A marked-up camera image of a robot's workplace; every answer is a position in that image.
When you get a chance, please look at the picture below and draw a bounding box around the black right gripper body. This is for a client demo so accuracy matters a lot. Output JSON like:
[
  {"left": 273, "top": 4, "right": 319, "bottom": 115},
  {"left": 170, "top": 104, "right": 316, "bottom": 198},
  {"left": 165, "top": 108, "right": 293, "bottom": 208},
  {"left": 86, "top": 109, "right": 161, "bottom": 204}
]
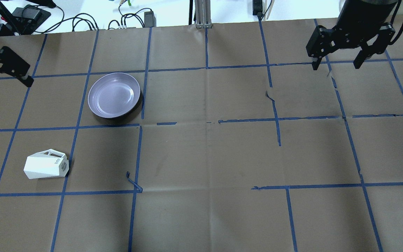
[{"left": 306, "top": 22, "right": 395, "bottom": 58}]

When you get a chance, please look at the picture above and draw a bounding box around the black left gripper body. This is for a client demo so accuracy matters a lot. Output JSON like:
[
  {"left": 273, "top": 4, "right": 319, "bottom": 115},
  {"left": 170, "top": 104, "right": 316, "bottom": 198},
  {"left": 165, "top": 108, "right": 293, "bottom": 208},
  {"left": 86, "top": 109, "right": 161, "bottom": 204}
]
[{"left": 0, "top": 46, "right": 30, "bottom": 79}]

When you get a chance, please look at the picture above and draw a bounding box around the white faceted cup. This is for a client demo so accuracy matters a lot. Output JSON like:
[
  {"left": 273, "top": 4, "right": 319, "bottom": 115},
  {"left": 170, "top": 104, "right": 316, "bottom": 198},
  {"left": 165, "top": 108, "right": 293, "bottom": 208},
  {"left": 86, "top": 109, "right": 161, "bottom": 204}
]
[{"left": 23, "top": 149, "right": 69, "bottom": 179}]

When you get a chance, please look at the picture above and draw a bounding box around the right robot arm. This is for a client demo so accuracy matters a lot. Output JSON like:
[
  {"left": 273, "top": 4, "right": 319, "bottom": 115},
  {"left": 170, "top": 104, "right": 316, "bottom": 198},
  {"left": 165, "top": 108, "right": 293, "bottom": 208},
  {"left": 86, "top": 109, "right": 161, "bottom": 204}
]
[{"left": 306, "top": 0, "right": 403, "bottom": 70}]

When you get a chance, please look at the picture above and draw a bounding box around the lavender plate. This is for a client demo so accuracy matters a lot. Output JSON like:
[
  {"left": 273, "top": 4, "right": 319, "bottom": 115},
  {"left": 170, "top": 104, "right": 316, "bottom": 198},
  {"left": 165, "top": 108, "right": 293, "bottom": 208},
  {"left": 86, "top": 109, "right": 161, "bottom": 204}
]
[{"left": 87, "top": 73, "right": 141, "bottom": 119}]

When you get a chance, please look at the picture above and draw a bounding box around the black device box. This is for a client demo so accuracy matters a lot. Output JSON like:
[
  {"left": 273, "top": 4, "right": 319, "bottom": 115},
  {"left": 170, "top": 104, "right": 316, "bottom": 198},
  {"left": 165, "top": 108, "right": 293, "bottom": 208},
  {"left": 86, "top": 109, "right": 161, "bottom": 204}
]
[{"left": 11, "top": 5, "right": 51, "bottom": 35}]

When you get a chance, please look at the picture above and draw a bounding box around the black power adapter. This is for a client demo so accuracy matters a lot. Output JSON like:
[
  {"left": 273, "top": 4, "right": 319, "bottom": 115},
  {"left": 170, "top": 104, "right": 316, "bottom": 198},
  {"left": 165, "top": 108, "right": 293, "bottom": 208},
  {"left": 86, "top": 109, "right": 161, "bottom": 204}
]
[{"left": 143, "top": 10, "right": 156, "bottom": 28}]

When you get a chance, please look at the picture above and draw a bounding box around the black cable bundle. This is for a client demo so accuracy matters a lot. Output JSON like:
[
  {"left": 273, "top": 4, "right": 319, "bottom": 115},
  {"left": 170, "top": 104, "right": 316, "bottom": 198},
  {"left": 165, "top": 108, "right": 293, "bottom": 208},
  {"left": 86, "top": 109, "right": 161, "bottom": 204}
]
[{"left": 34, "top": 5, "right": 144, "bottom": 34}]

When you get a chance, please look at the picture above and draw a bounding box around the aluminium frame post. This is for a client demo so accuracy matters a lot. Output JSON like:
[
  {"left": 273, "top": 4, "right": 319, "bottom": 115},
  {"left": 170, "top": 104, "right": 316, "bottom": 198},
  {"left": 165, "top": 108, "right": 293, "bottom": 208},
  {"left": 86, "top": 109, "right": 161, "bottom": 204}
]
[{"left": 194, "top": 0, "right": 212, "bottom": 29}]

